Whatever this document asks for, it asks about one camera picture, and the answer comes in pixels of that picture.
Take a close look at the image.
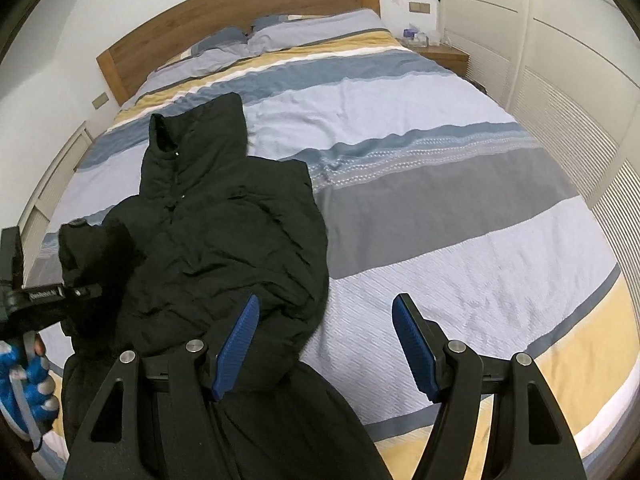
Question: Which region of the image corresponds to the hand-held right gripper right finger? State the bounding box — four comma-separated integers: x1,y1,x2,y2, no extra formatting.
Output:
391,294,587,480

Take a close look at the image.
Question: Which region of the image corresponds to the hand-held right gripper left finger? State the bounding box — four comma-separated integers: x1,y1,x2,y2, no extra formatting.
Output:
62,294,261,480

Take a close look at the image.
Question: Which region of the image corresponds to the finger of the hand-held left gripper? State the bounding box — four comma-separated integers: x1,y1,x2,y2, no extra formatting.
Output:
30,283,103,317

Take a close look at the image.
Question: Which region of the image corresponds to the black padded jacket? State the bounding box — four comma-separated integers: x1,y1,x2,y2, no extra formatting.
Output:
57,92,393,480

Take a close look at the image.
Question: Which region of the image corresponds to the person's left hand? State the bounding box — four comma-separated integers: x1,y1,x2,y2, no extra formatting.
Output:
0,332,60,443

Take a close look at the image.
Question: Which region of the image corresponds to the white low cabinet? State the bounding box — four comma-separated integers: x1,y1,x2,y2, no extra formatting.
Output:
17,121,94,281

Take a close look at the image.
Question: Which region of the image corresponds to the striped duvet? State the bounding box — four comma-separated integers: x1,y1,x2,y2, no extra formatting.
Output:
25,8,635,480

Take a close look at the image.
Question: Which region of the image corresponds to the blue grey pillow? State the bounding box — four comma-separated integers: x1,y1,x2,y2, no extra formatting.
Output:
155,26,253,72
248,8,383,52

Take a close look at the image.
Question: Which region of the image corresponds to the wooden nightstand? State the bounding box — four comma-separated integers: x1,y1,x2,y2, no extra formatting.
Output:
414,42,471,79

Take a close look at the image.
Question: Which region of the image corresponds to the white wardrobe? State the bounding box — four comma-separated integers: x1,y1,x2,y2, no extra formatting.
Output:
437,0,640,283

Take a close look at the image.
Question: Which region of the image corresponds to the wooden headboard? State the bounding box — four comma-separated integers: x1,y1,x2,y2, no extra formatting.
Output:
96,0,381,107

